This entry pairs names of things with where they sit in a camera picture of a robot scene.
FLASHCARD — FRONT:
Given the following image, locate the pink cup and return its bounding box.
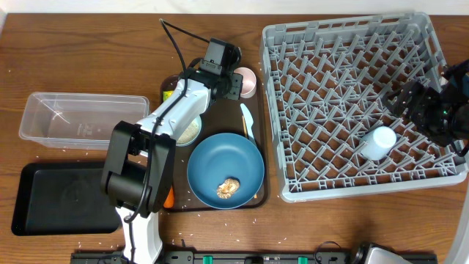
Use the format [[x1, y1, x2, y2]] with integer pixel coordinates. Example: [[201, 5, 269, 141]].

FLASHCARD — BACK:
[[234, 67, 256, 98]]

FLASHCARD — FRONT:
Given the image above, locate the light blue rice bowl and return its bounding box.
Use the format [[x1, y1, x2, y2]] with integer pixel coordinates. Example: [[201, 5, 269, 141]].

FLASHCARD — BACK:
[[176, 116, 202, 147]]

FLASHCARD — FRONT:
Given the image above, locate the light blue cup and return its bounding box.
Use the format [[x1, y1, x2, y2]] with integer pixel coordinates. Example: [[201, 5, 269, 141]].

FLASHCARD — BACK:
[[360, 126, 397, 161]]

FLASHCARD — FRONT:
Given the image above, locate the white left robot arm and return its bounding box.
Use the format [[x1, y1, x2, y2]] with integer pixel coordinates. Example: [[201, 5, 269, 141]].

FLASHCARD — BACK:
[[100, 68, 243, 263]]

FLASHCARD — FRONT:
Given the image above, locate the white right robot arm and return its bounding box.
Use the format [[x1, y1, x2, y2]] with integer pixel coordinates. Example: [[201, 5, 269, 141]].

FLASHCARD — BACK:
[[381, 60, 468, 158]]

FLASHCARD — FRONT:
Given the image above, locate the grey dishwasher rack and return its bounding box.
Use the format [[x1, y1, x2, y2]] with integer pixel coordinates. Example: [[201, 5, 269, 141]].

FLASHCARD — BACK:
[[259, 12, 468, 203]]

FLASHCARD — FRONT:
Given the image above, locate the black waste tray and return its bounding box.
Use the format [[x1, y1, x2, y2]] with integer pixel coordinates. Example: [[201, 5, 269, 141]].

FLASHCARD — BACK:
[[11, 161, 121, 236]]

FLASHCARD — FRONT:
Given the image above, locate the dark brown tray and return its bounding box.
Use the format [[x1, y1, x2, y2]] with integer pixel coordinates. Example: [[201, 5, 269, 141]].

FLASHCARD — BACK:
[[169, 93, 269, 213]]

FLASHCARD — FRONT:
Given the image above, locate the light blue plastic knife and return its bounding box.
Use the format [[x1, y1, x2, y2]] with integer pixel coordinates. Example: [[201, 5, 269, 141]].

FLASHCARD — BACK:
[[240, 103, 256, 145]]

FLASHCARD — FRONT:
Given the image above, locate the yellow snack wrapper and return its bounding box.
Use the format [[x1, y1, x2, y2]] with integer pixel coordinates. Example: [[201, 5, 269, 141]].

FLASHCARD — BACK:
[[163, 90, 174, 101]]

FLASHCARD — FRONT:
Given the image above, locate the dark blue plate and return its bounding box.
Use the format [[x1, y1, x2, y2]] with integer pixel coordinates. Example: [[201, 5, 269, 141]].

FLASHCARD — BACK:
[[187, 133, 265, 210]]

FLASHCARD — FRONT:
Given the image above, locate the brown food scrap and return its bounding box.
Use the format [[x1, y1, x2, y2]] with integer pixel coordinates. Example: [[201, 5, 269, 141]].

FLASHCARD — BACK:
[[217, 178, 240, 199]]

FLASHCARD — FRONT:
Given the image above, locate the orange carrot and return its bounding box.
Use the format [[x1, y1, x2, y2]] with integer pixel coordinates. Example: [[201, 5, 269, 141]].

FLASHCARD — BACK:
[[163, 187, 174, 208]]

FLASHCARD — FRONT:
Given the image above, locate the clear plastic bin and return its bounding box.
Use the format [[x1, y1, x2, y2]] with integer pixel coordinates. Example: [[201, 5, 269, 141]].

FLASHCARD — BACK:
[[19, 92, 149, 150]]

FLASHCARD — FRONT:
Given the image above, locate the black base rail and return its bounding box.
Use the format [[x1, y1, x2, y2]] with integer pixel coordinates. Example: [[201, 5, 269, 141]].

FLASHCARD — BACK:
[[69, 249, 439, 264]]

